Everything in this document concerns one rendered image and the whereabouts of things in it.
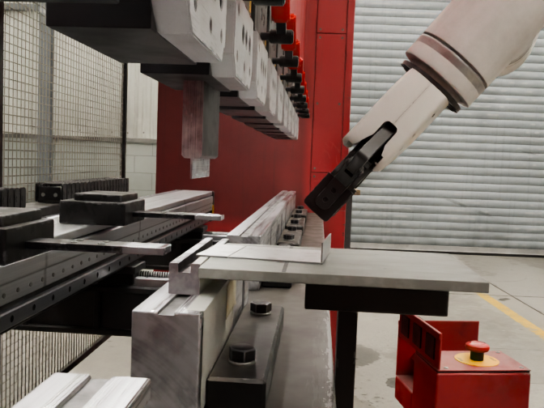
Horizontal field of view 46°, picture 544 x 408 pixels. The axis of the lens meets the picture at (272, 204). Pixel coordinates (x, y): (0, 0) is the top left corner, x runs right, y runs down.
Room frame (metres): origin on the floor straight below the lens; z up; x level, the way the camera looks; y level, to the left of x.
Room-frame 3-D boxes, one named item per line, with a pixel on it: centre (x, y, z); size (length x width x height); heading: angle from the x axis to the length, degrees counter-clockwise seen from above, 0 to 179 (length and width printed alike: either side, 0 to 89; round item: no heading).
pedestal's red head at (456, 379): (1.10, -0.34, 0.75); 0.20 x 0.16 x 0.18; 7
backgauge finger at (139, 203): (1.09, 0.21, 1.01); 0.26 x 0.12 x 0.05; 86
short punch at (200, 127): (0.68, 0.08, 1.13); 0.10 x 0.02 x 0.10; 176
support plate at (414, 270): (0.67, -0.07, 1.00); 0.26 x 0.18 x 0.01; 86
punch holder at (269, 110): (1.05, 0.05, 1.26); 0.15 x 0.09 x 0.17; 176
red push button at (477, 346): (1.06, -0.35, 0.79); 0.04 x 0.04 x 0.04
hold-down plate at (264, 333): (0.71, 0.02, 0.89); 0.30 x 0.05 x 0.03; 176
